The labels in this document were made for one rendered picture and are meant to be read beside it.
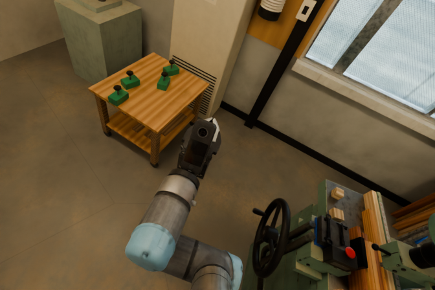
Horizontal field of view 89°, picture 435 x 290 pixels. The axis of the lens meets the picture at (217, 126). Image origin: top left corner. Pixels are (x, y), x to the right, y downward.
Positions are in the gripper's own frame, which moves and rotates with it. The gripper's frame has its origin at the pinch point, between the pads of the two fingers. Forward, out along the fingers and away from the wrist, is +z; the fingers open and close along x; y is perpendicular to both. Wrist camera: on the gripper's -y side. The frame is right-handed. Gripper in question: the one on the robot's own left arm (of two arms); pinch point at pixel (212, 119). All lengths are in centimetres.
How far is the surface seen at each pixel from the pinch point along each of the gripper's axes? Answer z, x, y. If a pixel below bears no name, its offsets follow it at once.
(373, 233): 6, 68, 30
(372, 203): 19, 70, 29
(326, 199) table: 16, 52, 33
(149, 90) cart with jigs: 72, -58, 62
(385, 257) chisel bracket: -6, 64, 23
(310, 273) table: -13, 47, 38
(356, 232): 2, 59, 28
